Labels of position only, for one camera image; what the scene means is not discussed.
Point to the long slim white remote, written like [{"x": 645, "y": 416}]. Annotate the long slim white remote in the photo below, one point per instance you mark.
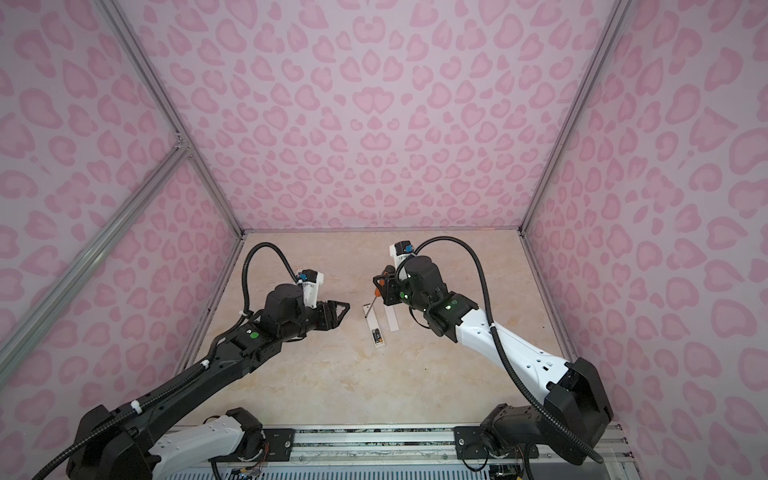
[{"x": 373, "y": 326}]

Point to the orange handled screwdriver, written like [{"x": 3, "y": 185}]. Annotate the orange handled screwdriver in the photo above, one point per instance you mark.
[{"x": 377, "y": 295}]

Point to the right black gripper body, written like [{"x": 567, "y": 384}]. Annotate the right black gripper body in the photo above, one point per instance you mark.
[{"x": 412, "y": 298}]

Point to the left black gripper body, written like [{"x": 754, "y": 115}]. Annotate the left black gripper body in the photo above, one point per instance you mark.
[{"x": 308, "y": 320}]

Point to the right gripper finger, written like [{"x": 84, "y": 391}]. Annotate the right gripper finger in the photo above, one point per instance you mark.
[
  {"x": 392, "y": 295},
  {"x": 381, "y": 283}
]

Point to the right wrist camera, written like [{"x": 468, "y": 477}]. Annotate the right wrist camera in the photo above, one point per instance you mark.
[{"x": 400, "y": 252}]

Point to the white battery cover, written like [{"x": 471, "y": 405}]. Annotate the white battery cover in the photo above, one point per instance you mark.
[{"x": 391, "y": 317}]

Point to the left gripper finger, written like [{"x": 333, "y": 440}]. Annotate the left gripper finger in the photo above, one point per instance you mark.
[
  {"x": 332, "y": 308},
  {"x": 328, "y": 323}
]

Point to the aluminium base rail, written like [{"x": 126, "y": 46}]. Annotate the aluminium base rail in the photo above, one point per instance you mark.
[{"x": 385, "y": 451}]

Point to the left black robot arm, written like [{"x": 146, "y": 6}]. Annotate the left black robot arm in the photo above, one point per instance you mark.
[{"x": 123, "y": 443}]

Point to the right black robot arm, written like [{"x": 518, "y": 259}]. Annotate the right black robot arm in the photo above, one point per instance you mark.
[{"x": 567, "y": 407}]

